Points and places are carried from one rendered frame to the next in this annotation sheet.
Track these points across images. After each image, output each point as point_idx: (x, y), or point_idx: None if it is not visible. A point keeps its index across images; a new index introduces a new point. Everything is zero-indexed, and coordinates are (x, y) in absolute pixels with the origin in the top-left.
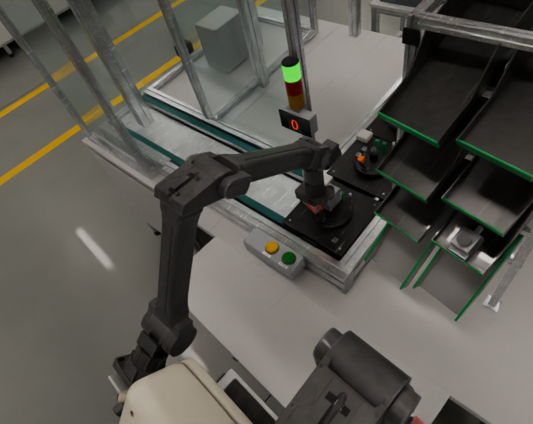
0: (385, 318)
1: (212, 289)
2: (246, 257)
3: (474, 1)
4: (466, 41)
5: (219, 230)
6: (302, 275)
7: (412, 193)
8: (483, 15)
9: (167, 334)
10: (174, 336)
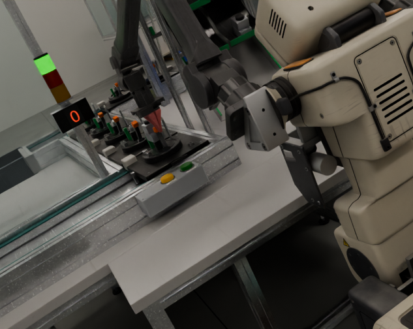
0: None
1: (175, 252)
2: (157, 232)
3: None
4: None
5: (104, 261)
6: (207, 189)
7: (200, 4)
8: None
9: (224, 61)
10: (229, 59)
